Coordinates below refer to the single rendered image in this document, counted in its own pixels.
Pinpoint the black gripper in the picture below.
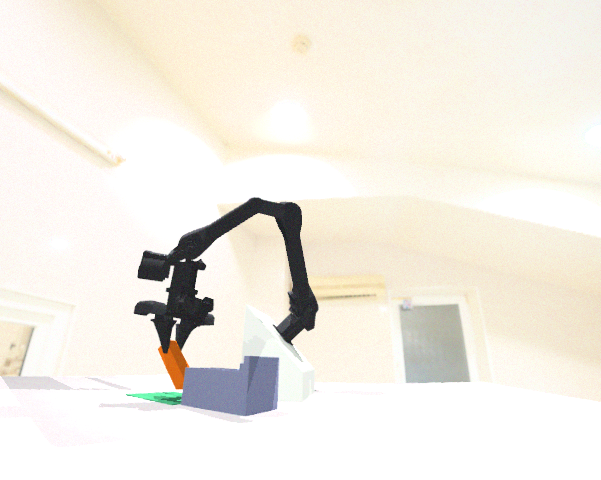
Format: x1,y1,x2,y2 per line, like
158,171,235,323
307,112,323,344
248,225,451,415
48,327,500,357
133,282,215,354

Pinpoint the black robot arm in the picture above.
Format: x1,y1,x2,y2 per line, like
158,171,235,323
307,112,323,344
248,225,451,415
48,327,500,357
137,197,319,346

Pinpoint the orange l-shaped part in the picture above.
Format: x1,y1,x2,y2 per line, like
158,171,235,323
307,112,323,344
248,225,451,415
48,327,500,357
158,340,189,390

